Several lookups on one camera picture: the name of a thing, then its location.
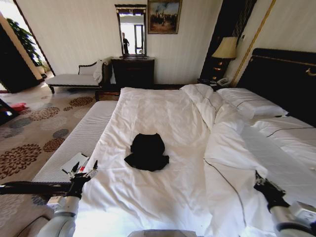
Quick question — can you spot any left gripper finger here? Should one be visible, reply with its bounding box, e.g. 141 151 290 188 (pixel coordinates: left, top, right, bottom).
85 159 99 179
68 161 81 179

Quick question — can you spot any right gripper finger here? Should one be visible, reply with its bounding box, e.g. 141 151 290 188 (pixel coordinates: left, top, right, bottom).
254 169 266 186
270 181 286 194

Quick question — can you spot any white ribbed bed bench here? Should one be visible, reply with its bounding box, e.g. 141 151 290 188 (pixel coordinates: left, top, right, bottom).
32 100 119 184

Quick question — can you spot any dark bed headboard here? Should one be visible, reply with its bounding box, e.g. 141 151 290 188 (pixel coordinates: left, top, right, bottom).
236 47 316 128

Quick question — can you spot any white booklet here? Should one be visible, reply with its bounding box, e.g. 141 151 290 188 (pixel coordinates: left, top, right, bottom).
60 152 90 175

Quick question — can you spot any black garment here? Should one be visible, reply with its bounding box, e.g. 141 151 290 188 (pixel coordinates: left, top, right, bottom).
123 133 170 172

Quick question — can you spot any white pillow with dark piping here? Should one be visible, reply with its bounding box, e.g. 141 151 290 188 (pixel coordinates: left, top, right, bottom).
216 87 289 118

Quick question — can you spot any red floor object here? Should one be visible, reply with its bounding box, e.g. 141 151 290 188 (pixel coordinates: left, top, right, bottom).
10 102 27 112

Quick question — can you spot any white duvet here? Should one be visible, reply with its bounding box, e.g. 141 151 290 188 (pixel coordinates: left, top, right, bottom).
73 83 270 237

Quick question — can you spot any black floor device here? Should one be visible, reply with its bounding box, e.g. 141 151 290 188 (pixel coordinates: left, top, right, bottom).
0 98 21 127

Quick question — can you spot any white chaise longue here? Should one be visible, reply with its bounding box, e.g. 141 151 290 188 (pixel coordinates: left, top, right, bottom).
45 59 112 95

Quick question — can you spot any robot front shell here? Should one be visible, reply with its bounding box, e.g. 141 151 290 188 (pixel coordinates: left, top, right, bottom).
126 229 198 237

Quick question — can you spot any white cloth on chaise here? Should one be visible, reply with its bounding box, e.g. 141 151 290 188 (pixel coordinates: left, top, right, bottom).
92 59 105 82

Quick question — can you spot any white telephone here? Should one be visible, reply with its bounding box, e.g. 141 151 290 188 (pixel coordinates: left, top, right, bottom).
216 77 231 87

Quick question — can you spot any dark wooden dresser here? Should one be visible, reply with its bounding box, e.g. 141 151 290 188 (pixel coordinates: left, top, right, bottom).
111 56 156 90

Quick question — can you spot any dark nightstand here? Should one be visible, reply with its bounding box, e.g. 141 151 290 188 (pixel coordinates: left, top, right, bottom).
197 77 234 91

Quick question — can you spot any dark wooden cabinet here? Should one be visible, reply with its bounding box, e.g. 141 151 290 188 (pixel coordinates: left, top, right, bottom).
0 23 42 94

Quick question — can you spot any person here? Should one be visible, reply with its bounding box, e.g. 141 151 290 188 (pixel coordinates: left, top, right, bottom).
121 32 130 55

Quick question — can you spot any table lamp with cream shade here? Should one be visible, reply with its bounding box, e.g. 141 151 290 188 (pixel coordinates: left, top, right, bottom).
211 37 238 76

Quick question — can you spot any green potted plant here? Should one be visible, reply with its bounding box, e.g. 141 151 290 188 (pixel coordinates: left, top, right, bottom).
5 18 48 74

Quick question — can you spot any gold framed painting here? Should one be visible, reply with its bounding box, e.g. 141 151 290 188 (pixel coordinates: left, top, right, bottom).
147 0 183 35

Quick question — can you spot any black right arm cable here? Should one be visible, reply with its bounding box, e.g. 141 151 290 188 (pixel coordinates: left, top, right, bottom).
276 221 316 234

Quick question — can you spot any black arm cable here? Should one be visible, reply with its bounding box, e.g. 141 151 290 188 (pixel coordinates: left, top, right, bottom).
276 221 316 234
0 181 74 196

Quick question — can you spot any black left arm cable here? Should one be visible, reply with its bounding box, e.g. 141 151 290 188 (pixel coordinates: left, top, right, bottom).
0 181 74 196

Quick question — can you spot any dark framed wall mirror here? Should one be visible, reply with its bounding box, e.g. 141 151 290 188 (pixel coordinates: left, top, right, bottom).
114 3 148 59

